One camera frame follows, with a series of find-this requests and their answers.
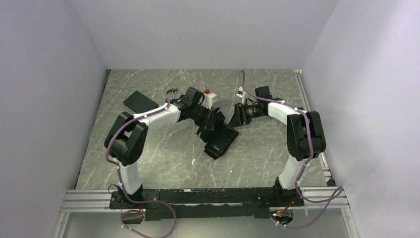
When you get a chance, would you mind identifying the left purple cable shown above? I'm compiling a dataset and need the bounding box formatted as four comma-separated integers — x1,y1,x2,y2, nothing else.
105,98,178,238

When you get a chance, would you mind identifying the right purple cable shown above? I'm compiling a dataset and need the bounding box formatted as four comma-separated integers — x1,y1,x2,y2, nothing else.
238,69,344,230

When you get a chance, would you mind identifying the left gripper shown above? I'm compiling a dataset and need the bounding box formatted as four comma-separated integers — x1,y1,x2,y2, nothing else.
190,104,214,131

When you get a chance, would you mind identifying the aluminium frame rail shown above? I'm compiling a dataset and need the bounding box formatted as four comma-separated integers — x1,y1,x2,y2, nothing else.
52,186,359,238

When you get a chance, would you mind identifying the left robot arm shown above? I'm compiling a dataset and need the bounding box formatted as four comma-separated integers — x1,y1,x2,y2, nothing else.
104,87,219,208

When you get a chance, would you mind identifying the hammer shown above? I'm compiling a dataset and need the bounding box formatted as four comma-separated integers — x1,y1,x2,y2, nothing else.
166,88,178,99

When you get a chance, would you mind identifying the purple cable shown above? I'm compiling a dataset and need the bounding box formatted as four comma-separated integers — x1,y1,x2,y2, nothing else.
238,69,344,230
105,98,178,238

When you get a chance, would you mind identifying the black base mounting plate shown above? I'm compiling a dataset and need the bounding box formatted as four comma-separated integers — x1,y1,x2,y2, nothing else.
109,187,304,221

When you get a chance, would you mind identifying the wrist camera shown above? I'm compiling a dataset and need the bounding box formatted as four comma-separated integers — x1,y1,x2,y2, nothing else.
236,87,247,104
202,88,220,109

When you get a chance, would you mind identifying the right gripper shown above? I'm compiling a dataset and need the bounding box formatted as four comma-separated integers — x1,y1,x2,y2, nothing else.
226,103,264,129

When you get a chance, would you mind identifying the black flat box left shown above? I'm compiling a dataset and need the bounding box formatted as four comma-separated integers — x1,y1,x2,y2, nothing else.
123,91,159,114

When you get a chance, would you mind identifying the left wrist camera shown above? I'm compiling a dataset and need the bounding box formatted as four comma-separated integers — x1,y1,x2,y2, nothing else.
202,88,220,109

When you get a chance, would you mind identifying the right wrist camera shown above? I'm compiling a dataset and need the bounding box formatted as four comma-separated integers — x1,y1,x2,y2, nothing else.
236,87,247,104

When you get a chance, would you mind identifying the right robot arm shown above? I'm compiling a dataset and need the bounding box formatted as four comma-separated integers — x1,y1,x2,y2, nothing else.
228,86,326,206

